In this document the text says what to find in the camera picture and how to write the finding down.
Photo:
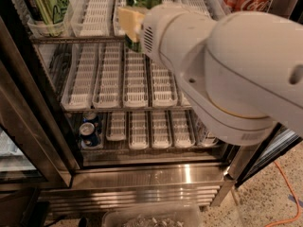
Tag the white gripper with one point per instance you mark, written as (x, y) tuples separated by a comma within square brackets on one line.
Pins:
[(153, 32)]

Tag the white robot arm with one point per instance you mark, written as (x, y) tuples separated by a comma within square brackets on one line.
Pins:
[(242, 75)]

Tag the top shelf tray three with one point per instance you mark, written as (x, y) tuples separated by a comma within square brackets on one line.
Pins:
[(118, 31)]

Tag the top shelf tray two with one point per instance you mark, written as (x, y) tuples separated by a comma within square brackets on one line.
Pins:
[(92, 18)]

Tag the shelf tray two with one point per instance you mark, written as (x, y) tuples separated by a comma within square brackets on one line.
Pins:
[(116, 126), (107, 88), (92, 18)]

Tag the middle shelf tray two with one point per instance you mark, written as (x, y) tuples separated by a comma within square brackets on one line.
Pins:
[(107, 88)]

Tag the top shelf tray one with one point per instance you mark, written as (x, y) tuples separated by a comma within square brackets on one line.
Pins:
[(41, 31)]

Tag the shelf tray one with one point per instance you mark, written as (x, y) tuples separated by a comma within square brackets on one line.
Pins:
[(79, 87), (41, 31), (99, 136)]

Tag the middle shelf tray one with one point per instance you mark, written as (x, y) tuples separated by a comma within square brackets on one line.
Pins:
[(79, 87)]

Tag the bottom shelf tray two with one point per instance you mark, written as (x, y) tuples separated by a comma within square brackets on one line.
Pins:
[(116, 126)]

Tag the bottom shelf tray three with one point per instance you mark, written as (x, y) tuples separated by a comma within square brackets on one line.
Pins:
[(138, 131)]

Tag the rear blue can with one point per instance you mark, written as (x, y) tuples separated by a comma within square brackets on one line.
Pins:
[(94, 119)]

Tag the blue can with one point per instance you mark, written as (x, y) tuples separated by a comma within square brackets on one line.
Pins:
[(94, 119), (88, 134)]

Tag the bottom shelf tray one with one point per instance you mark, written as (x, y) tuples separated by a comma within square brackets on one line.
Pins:
[(99, 136)]

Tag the stainless steel fridge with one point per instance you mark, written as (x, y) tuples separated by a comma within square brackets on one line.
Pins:
[(41, 147)]

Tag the bottom shelf tray four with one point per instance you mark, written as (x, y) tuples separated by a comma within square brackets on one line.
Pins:
[(161, 137)]

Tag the bottom shelf tray five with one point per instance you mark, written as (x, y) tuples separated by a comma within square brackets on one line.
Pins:
[(183, 137)]

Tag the front blue can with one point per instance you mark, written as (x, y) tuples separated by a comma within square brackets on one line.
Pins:
[(88, 134)]

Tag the bottom shelf tray six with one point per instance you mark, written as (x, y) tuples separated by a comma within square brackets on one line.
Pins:
[(205, 138)]

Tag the fridge glass door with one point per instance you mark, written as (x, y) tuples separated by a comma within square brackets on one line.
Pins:
[(279, 142)]

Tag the top wire shelf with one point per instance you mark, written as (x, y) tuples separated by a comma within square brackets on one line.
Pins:
[(77, 40)]

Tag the wire shelf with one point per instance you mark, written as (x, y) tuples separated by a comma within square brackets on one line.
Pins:
[(77, 40), (126, 109)]

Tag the middle wire shelf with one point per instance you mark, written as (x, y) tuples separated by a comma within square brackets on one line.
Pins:
[(126, 109)]

